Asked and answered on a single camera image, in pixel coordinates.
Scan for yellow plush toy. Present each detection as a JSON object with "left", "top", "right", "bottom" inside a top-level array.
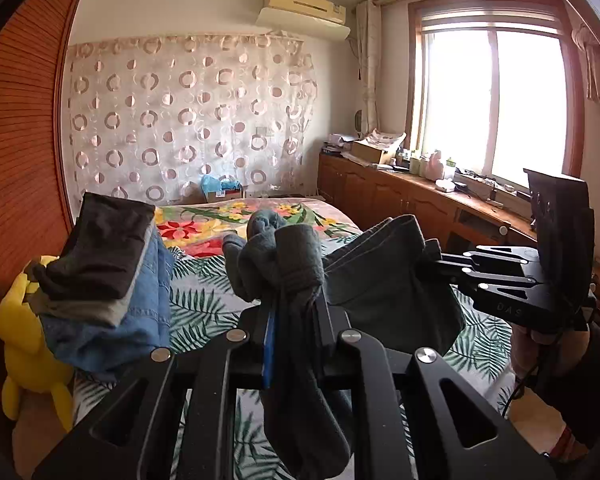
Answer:
[{"left": 0, "top": 255, "right": 77, "bottom": 435}]

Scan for circle print wall curtain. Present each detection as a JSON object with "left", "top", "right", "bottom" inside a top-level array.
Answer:
[{"left": 67, "top": 32, "right": 317, "bottom": 207}]

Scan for wooden frame window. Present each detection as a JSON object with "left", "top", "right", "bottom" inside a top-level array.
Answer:
[{"left": 407, "top": 0, "right": 587, "bottom": 187}]

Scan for pile of newspapers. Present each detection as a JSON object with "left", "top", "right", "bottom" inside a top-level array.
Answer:
[{"left": 365, "top": 129, "right": 407, "bottom": 149}]

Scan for person's right hand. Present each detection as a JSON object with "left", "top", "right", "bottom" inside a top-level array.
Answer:
[{"left": 507, "top": 327, "right": 595, "bottom": 443}]

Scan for cardboard box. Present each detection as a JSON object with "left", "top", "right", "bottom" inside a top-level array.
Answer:
[{"left": 351, "top": 140, "right": 397, "bottom": 166}]

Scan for pink bottle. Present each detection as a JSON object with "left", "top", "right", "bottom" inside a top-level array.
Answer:
[{"left": 427, "top": 150, "right": 447, "bottom": 182}]

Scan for beige window curtain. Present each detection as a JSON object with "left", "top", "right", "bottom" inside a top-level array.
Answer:
[{"left": 355, "top": 0, "right": 384, "bottom": 137}]

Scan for wooden slatted wardrobe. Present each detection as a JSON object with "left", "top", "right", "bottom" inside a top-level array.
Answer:
[{"left": 0, "top": 0, "right": 84, "bottom": 313}]

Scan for folded blue jeans pants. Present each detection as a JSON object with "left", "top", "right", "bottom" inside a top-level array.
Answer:
[{"left": 40, "top": 232, "right": 177, "bottom": 374}]

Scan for blue plastic bag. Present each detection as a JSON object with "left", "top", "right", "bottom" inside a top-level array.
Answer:
[{"left": 201, "top": 175, "right": 242, "bottom": 194}]

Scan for wall air conditioner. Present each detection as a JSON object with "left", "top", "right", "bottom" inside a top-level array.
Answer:
[{"left": 256, "top": 0, "right": 352, "bottom": 42}]

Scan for floral blanket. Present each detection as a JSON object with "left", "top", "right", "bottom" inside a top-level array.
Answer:
[{"left": 152, "top": 199, "right": 364, "bottom": 259}]

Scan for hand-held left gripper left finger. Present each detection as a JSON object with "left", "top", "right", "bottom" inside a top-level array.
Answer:
[{"left": 32, "top": 305, "right": 281, "bottom": 480}]

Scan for leaf print bed sheet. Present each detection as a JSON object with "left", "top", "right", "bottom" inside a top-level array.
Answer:
[{"left": 71, "top": 249, "right": 517, "bottom": 480}]

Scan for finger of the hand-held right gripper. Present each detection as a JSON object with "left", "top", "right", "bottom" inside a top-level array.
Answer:
[
  {"left": 449, "top": 267, "right": 552, "bottom": 312},
  {"left": 431, "top": 244, "right": 542, "bottom": 275}
]

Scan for folded black pants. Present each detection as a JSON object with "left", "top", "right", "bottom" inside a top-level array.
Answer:
[{"left": 32, "top": 192, "right": 157, "bottom": 302}]

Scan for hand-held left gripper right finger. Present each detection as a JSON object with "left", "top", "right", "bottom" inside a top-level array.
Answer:
[{"left": 300, "top": 295, "right": 557, "bottom": 480}]

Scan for folded grey pants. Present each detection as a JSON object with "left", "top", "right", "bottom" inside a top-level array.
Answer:
[{"left": 26, "top": 230, "right": 155, "bottom": 330}]

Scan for dark grey pants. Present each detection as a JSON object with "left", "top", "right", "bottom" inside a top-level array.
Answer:
[{"left": 222, "top": 210, "right": 469, "bottom": 479}]

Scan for long wooden cabinet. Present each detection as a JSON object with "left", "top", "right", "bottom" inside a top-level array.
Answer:
[{"left": 317, "top": 152, "right": 539, "bottom": 261}]

